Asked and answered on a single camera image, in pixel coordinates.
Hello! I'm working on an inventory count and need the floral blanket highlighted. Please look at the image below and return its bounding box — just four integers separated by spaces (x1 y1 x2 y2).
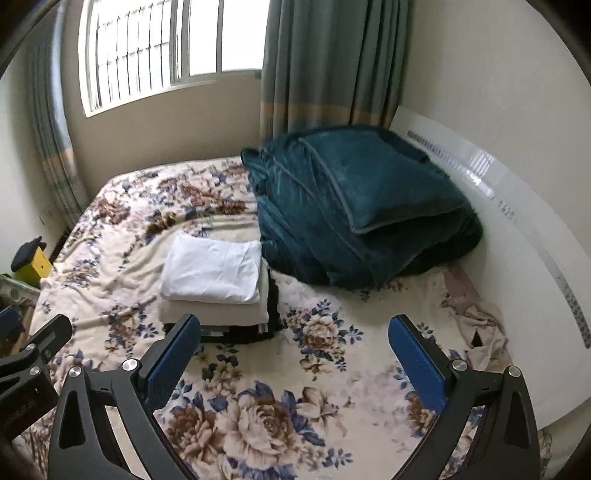
11 156 555 480

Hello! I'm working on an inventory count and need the green curtain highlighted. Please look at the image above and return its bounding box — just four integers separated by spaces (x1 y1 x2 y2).
257 0 409 151
25 9 90 227

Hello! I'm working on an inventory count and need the yellow and black object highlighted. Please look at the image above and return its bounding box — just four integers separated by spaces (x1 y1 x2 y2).
11 237 53 283

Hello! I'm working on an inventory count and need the beige crumpled cloth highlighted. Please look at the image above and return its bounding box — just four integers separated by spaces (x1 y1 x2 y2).
443 265 513 370

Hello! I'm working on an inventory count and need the black folded garment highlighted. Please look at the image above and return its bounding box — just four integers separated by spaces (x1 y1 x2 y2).
163 272 289 346

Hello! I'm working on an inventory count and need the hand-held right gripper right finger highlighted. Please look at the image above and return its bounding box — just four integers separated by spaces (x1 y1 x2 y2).
388 314 541 480

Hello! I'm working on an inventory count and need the white shirt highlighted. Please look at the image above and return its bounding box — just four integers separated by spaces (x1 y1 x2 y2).
160 231 263 304

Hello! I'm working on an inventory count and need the barred window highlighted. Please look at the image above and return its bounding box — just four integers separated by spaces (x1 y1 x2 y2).
78 0 271 118

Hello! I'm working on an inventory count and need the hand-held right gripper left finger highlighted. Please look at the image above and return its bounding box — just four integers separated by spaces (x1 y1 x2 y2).
47 314 202 480

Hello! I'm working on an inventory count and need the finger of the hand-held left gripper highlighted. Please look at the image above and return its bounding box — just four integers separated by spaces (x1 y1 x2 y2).
0 314 74 384
0 305 25 357

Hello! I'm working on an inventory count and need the teal folded blanket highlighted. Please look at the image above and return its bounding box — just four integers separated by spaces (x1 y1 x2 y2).
240 126 484 291

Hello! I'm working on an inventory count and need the white headboard panel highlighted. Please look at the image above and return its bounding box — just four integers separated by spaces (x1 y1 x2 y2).
390 106 591 430

